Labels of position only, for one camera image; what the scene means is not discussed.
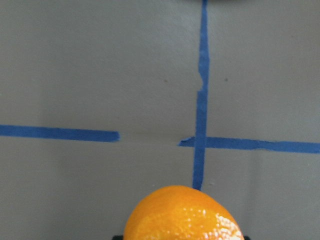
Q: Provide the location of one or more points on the orange fruit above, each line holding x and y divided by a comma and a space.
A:
180, 213

